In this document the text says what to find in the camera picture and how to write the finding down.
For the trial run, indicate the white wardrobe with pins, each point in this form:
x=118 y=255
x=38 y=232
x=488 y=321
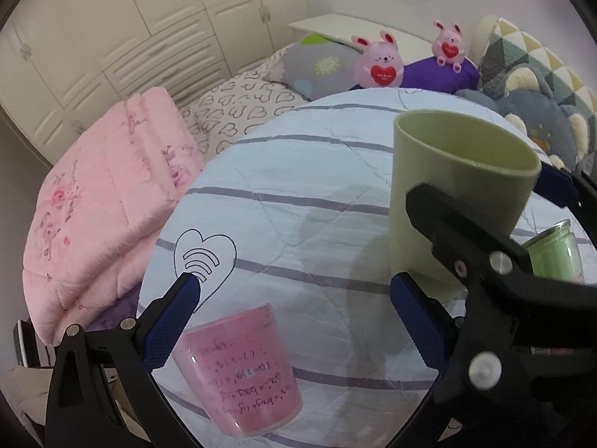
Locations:
x=65 y=62

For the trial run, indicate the triangle pattern pillow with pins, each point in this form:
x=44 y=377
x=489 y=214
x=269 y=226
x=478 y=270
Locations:
x=508 y=46

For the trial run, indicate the large pink bunny toy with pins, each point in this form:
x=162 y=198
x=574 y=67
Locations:
x=380 y=64

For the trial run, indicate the striped white table cloth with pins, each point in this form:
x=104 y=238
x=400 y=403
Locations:
x=308 y=215

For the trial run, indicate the grey flower pillow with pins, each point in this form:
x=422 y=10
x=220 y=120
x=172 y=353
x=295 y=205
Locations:
x=316 y=67

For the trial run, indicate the purple cushion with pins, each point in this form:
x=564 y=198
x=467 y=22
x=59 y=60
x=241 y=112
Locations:
x=427 y=75

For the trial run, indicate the heart pattern bed sheet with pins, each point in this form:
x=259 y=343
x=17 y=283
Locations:
x=231 y=110

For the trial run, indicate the pink green glass jar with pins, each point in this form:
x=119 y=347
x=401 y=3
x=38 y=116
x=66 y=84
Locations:
x=554 y=254

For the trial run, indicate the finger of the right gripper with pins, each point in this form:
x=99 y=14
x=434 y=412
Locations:
x=574 y=190
x=475 y=237

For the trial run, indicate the pink plastic cup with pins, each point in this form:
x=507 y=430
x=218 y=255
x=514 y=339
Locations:
x=238 y=369

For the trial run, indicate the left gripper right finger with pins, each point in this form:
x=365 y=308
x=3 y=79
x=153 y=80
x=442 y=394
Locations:
x=518 y=369

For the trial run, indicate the white nightstand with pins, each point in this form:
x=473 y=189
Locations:
x=338 y=27

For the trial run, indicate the grey bear plush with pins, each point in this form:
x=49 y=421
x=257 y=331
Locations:
x=525 y=99

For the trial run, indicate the pink folded quilt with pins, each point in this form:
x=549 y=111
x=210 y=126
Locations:
x=101 y=209

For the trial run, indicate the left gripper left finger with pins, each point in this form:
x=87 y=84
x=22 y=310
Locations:
x=81 y=410

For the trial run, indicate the small pink bunny toy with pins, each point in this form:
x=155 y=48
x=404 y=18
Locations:
x=449 y=46

